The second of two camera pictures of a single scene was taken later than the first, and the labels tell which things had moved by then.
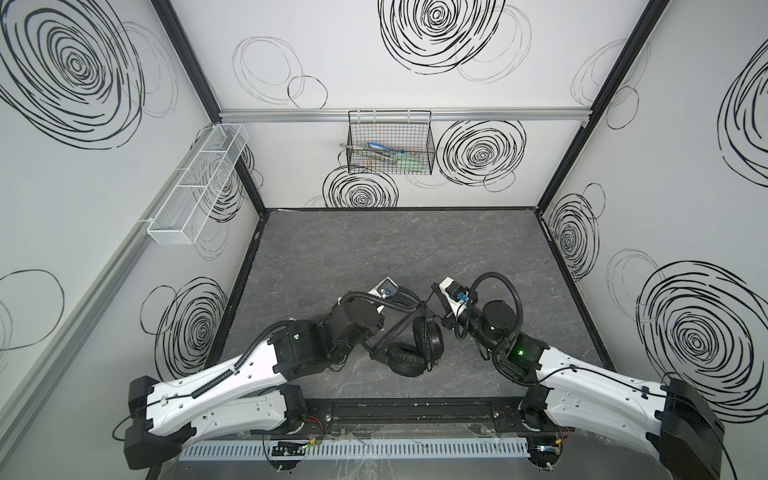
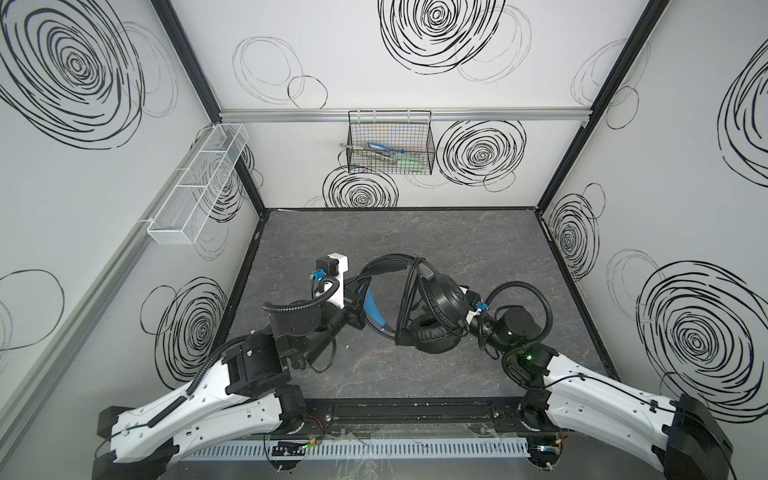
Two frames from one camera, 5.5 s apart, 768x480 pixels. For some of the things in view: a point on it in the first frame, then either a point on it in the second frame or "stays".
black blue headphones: x=407 y=358 to x=443 y=308
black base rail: x=418 y=417 stays
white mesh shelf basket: x=180 y=217 stays
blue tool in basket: x=373 y=145 stays
